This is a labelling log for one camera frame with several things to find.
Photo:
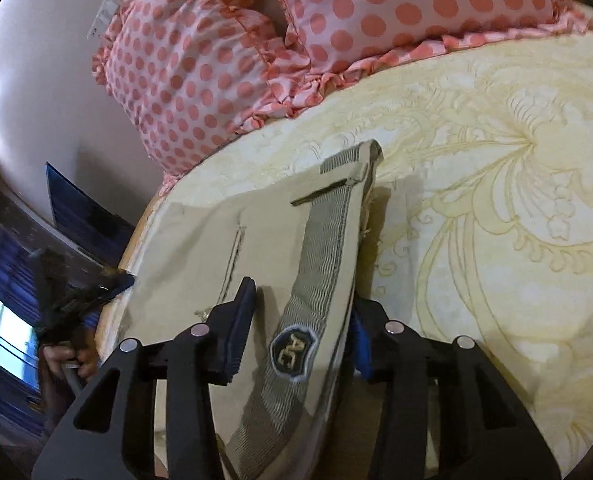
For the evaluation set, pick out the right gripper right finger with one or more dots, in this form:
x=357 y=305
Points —
x=485 y=431

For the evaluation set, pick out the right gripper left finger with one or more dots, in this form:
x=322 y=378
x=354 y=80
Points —
x=108 y=432

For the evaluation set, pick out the left polka dot pillow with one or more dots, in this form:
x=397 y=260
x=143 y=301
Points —
x=194 y=75

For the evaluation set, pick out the khaki beige pants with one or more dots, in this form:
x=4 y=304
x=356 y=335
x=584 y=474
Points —
x=298 y=239

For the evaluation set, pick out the polka dot pillow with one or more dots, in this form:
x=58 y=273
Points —
x=332 y=44
x=194 y=75

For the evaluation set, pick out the white wall switch panel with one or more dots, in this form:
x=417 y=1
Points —
x=103 y=18

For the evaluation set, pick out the yellow floral bed sheet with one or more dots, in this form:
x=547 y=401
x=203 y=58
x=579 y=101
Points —
x=481 y=222

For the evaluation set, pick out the right polka dot pillow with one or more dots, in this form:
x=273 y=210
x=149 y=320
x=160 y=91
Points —
x=332 y=44

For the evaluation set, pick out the wooden bed frame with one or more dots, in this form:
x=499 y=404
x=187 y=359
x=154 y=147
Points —
x=111 y=317

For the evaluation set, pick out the person's left hand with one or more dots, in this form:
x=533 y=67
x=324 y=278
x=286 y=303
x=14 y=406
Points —
x=86 y=357

